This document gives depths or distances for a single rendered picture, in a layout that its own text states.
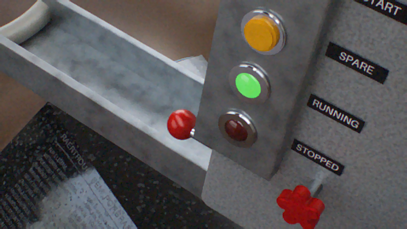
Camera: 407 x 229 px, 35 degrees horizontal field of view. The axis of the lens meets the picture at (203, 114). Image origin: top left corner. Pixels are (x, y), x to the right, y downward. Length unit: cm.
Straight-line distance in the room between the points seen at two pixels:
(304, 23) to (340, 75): 5
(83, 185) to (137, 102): 30
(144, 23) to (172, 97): 186
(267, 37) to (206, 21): 229
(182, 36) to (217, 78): 213
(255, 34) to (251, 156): 13
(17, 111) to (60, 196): 121
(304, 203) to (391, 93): 12
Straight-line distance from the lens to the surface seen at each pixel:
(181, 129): 65
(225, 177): 61
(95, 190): 106
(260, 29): 46
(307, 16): 45
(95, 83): 84
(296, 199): 52
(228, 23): 49
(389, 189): 53
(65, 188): 110
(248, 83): 50
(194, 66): 127
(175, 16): 274
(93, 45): 88
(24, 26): 88
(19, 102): 232
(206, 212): 104
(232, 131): 53
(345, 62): 47
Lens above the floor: 163
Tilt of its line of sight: 44 degrees down
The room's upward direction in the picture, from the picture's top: 12 degrees clockwise
